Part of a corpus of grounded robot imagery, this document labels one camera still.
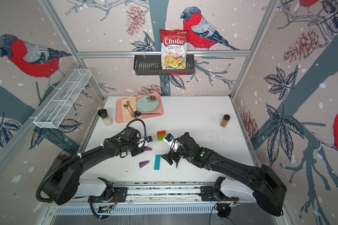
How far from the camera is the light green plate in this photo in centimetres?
113

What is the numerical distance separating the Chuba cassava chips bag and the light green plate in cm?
35

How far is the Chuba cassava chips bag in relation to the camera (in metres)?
0.85
